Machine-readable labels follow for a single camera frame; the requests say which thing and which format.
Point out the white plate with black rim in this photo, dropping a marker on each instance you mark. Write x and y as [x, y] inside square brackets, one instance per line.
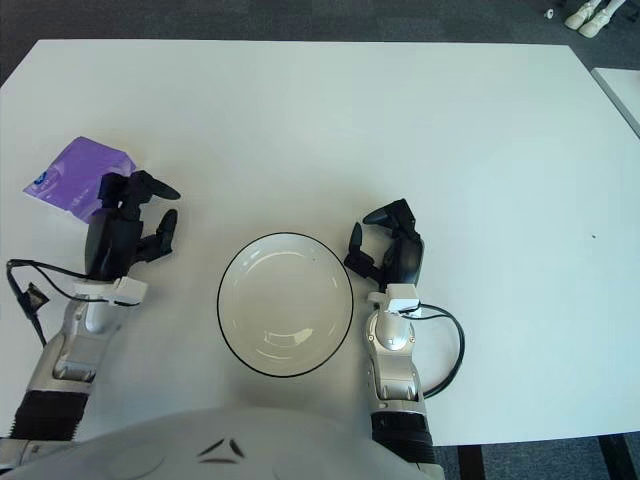
[285, 300]

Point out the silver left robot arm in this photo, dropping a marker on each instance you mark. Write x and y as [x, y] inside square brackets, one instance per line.
[75, 345]

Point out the purple tissue paper pack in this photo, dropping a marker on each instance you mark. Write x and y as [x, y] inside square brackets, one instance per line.
[75, 165]

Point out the small white round object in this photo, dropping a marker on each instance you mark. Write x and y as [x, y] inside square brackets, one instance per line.
[550, 13]

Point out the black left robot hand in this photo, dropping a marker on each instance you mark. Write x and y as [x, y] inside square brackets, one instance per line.
[110, 245]

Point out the grey robot torso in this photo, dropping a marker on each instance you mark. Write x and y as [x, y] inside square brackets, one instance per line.
[150, 450]

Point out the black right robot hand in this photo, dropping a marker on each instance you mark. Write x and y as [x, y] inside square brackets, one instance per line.
[407, 255]

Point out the white side table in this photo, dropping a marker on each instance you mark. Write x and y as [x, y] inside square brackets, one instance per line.
[625, 85]

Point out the black table leg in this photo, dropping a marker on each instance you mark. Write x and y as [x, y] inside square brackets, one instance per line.
[470, 462]
[622, 460]

